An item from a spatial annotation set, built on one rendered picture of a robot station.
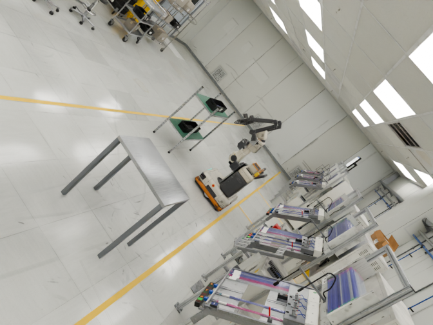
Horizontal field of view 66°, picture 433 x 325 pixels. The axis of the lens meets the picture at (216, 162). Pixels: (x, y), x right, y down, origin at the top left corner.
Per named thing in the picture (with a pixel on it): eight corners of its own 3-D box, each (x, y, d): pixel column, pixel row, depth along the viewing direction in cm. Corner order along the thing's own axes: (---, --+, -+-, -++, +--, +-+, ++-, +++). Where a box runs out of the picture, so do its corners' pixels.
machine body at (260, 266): (219, 297, 385) (261, 270, 366) (235, 273, 451) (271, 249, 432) (253, 345, 376) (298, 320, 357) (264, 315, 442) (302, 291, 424)
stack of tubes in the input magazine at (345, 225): (327, 242, 345) (350, 228, 337) (327, 229, 393) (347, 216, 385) (335, 253, 343) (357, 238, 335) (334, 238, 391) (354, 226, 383)
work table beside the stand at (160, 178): (95, 187, 338) (149, 137, 314) (131, 246, 323) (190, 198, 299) (60, 191, 296) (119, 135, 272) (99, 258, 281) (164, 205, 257)
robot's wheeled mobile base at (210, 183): (229, 205, 585) (240, 196, 577) (218, 213, 525) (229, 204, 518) (207, 174, 594) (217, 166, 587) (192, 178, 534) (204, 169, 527)
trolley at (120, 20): (105, 22, 707) (136, -14, 677) (124, 27, 793) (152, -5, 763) (122, 42, 713) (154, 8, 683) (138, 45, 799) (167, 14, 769)
